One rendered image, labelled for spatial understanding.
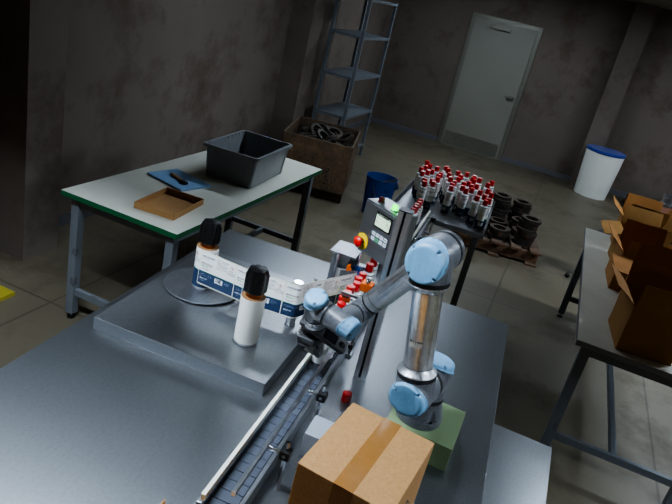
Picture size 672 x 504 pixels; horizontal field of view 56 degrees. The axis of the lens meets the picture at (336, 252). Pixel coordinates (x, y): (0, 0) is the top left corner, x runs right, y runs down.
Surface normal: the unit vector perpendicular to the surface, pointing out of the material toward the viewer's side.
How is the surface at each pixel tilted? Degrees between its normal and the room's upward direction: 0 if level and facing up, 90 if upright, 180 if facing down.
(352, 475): 0
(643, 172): 90
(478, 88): 90
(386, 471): 0
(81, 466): 0
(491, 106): 90
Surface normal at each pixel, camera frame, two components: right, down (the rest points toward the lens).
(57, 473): 0.22, -0.90
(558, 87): -0.37, 0.29
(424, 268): -0.50, 0.11
